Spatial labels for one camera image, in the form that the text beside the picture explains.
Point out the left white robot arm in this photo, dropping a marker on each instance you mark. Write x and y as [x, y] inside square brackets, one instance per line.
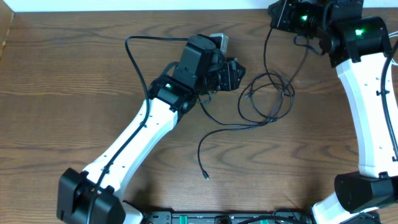
[95, 195]

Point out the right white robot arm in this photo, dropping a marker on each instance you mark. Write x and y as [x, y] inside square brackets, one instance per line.
[360, 51]

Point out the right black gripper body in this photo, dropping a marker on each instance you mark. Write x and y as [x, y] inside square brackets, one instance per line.
[306, 20]

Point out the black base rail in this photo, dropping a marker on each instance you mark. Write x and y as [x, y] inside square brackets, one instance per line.
[283, 216]

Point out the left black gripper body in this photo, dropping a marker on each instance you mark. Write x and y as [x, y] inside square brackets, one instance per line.
[226, 78]

